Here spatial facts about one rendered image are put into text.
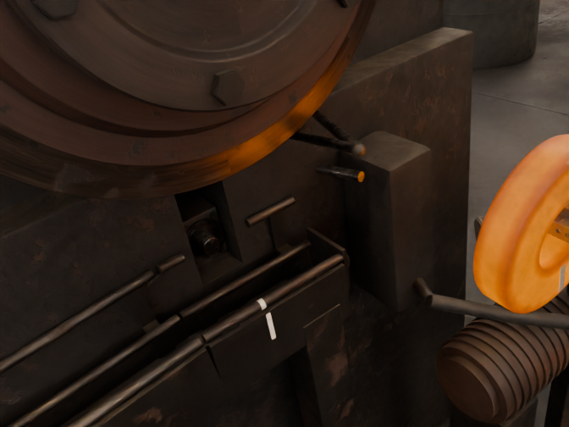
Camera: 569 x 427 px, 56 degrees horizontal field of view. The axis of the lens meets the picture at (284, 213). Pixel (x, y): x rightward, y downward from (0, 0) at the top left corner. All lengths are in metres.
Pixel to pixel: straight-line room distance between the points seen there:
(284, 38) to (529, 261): 0.26
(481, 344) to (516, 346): 0.05
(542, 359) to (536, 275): 0.35
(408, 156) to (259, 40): 0.32
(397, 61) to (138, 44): 0.48
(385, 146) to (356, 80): 0.10
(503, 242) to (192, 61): 0.26
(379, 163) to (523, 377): 0.35
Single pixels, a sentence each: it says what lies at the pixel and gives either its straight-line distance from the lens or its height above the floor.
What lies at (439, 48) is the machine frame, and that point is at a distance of 0.82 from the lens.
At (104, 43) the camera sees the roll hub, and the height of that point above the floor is 1.05.
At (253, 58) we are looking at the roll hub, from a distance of 0.40.
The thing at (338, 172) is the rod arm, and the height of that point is 0.87.
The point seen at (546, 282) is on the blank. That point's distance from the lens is 0.52.
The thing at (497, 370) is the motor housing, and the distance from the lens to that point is 0.79.
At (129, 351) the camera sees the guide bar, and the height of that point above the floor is 0.70.
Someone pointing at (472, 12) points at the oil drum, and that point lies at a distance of 3.18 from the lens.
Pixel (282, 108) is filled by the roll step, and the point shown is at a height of 0.93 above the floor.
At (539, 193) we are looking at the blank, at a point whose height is 0.89.
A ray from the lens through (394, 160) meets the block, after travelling 0.67.
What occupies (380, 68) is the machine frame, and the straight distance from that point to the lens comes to 0.75.
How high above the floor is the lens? 1.12
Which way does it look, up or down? 33 degrees down
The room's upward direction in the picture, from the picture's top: 11 degrees counter-clockwise
